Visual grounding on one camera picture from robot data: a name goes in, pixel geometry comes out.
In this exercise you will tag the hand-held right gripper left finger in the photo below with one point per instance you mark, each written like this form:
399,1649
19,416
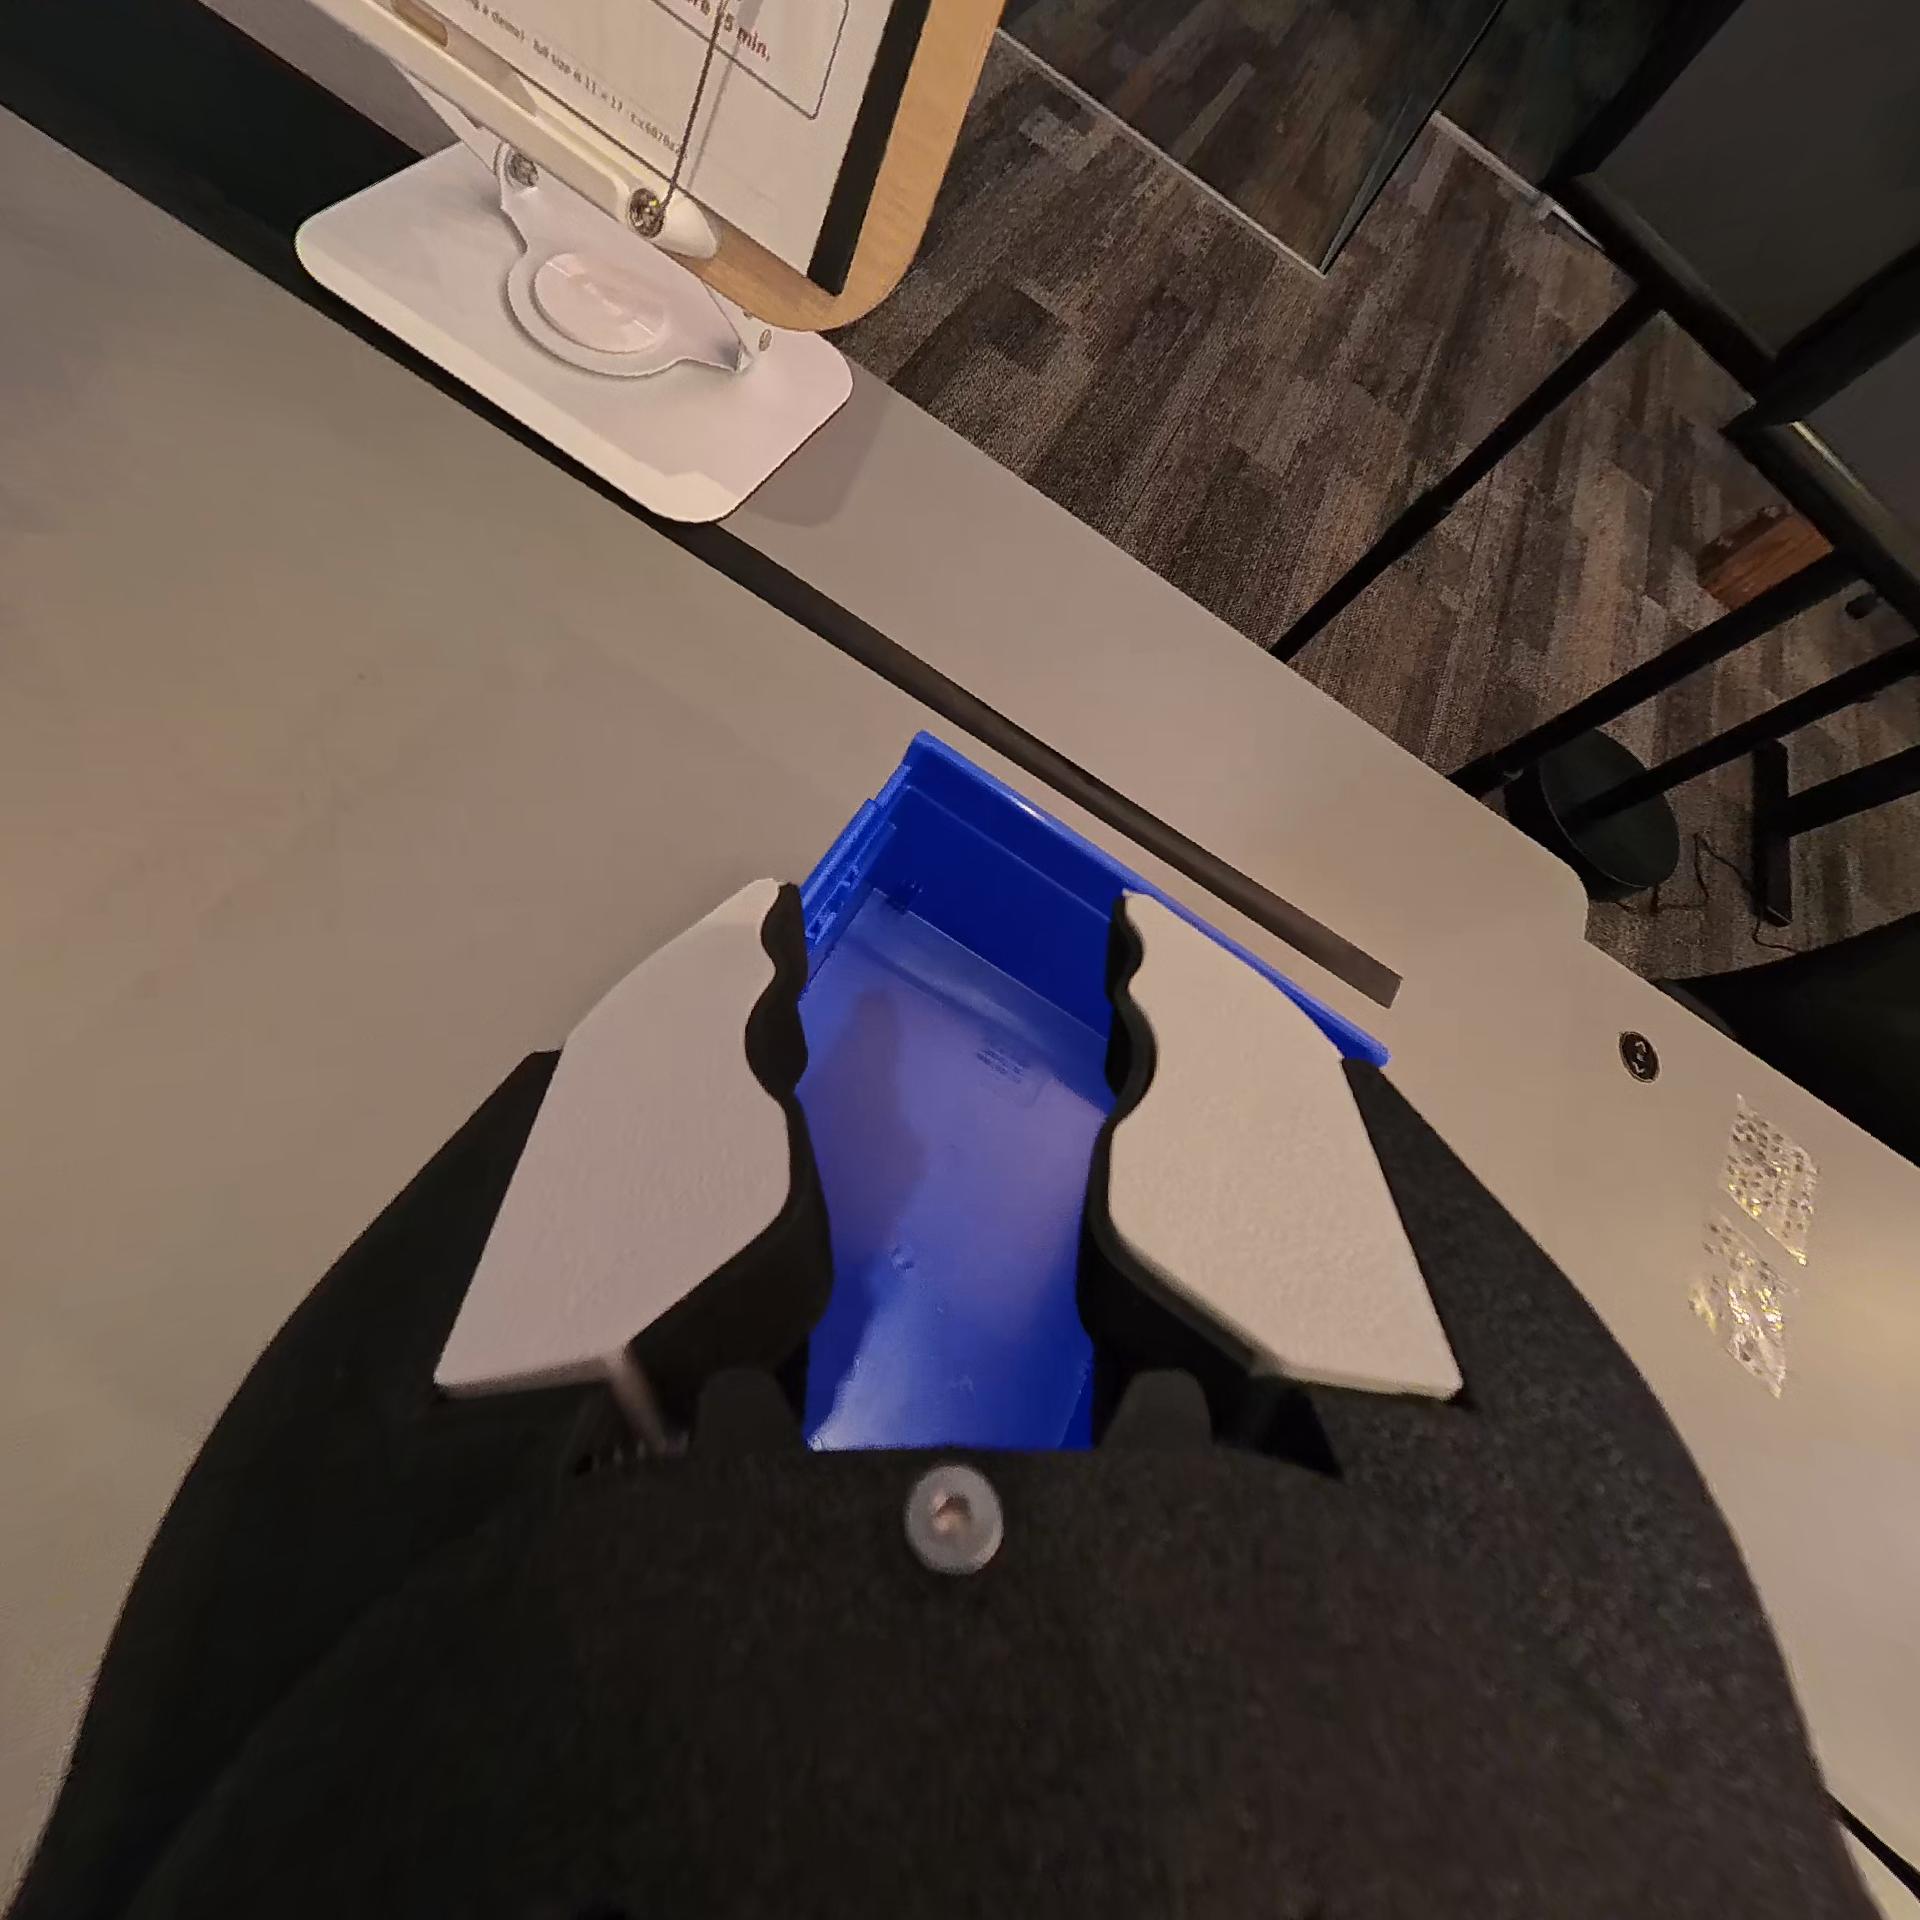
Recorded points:
614,1204

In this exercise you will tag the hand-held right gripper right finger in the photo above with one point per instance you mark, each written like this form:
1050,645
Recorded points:
1272,1204

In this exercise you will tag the blue plastic bin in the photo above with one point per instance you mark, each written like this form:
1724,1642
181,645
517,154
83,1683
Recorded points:
957,1204

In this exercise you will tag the round table grommet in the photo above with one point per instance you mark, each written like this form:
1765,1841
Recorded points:
1635,1056

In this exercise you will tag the black office chair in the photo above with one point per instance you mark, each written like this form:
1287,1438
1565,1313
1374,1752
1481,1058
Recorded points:
1815,1035

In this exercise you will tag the white board stand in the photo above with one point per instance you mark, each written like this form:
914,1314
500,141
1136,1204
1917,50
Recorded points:
447,300

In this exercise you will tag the wooden instruction board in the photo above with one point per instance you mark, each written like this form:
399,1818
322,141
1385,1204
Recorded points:
603,45

